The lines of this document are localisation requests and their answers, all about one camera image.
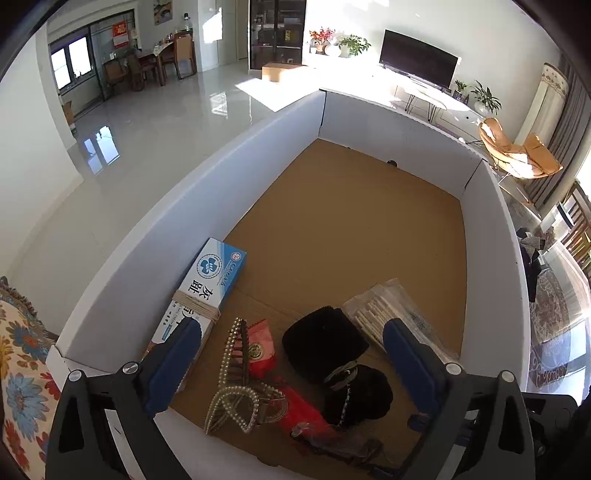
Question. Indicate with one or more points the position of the small potted plant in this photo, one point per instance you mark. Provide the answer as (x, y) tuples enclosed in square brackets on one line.
[(459, 88)]

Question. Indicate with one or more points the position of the leafy potted plant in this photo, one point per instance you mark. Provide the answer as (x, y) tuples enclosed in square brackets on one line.
[(353, 45)]

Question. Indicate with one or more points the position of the red flower bouquet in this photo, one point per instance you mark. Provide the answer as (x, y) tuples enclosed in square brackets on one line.
[(321, 39)]

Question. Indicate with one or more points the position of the cotton swab packet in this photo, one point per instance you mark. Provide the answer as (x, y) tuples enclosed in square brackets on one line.
[(369, 314)]

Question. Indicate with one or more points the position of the brown cardboard carton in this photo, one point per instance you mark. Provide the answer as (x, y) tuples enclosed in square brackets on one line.
[(281, 73)]

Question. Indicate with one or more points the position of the wooden slatted chair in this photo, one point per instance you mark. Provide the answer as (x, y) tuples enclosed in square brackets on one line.
[(577, 221)]

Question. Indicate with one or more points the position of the dark glass display cabinet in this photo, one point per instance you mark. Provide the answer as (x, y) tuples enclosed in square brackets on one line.
[(277, 32)]

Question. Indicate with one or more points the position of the floral seat cushion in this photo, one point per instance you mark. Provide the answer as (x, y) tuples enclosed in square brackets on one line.
[(23, 392)]

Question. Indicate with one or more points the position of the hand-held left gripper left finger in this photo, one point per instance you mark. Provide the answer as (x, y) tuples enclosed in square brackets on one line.
[(173, 364)]

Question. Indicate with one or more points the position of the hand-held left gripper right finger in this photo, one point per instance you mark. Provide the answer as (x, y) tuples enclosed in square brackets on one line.
[(411, 364)]

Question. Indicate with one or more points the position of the red door poster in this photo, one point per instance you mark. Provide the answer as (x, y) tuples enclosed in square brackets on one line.
[(120, 34)]

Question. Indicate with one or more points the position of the white cardboard box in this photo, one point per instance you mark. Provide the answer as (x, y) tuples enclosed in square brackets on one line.
[(346, 221)]

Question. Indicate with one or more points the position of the black television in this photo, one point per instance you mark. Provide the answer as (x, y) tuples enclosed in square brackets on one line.
[(415, 57)]

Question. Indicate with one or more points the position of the broad-leaf potted plant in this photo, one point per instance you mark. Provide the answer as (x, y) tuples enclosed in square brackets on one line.
[(485, 97)]

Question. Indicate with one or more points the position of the white television console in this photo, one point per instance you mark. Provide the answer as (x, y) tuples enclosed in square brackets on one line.
[(461, 108)]

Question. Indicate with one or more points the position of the red snack packet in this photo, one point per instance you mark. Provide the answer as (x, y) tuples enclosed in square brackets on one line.
[(261, 350)]

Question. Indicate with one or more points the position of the wooden dining table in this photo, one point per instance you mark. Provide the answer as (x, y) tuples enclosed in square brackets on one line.
[(154, 60)]

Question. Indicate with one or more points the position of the grey curtain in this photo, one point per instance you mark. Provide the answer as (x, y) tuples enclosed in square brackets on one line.
[(565, 138)]

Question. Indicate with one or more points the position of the white standing air conditioner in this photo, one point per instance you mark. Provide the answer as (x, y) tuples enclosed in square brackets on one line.
[(547, 101)]

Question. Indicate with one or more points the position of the white coffee table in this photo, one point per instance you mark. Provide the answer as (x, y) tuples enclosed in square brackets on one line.
[(427, 97)]

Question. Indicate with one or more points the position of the pearl hair clip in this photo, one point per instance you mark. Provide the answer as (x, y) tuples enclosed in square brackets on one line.
[(238, 355)]

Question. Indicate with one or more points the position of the black velvet pouch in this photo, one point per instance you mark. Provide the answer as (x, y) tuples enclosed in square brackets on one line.
[(364, 401), (323, 344)]

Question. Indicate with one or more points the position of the framed landscape painting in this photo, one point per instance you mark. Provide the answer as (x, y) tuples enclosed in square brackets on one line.
[(164, 11)]

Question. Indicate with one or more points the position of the orange lounge chair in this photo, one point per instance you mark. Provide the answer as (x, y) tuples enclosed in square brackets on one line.
[(512, 152)]

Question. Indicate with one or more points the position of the blue white medicine box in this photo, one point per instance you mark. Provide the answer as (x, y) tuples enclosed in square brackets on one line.
[(207, 286)]

